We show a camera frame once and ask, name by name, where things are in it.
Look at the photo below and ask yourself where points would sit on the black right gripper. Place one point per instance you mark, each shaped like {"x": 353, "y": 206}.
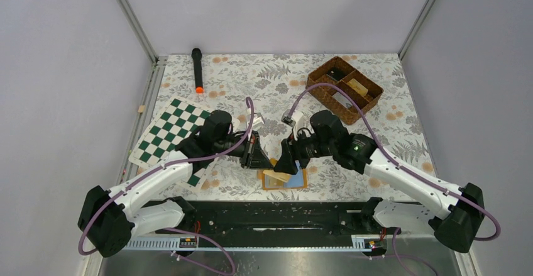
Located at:
{"x": 291, "y": 151}

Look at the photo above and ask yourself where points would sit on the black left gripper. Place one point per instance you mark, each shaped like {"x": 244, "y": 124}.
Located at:
{"x": 254, "y": 157}

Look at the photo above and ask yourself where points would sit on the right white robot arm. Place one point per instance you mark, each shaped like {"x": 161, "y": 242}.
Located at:
{"x": 453, "y": 214}

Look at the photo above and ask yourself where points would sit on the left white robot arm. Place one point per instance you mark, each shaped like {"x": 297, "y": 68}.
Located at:
{"x": 109, "y": 219}

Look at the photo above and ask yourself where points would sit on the grey card in basket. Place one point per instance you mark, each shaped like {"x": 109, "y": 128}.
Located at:
{"x": 345, "y": 101}

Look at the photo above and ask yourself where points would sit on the green white chessboard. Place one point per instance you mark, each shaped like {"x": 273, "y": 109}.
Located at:
{"x": 175, "y": 121}

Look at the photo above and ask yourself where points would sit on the black item in basket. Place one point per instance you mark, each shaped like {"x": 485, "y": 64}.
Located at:
{"x": 336, "y": 74}

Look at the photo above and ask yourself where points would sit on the yellow block in basket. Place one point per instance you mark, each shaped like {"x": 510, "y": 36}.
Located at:
{"x": 358, "y": 87}

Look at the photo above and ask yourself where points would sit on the brown woven divided basket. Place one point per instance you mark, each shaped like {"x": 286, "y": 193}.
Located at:
{"x": 324, "y": 93}

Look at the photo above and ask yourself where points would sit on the black marker orange cap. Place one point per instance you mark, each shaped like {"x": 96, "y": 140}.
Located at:
{"x": 196, "y": 55}

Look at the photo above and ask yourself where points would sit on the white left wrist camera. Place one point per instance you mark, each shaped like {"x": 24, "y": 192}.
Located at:
{"x": 256, "y": 121}

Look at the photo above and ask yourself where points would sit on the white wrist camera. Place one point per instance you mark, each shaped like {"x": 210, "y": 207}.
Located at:
{"x": 256, "y": 121}
{"x": 295, "y": 121}

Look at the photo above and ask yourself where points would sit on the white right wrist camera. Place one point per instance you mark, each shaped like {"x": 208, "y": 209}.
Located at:
{"x": 295, "y": 121}

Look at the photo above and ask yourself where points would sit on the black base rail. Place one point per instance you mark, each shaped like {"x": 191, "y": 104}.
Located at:
{"x": 265, "y": 224}

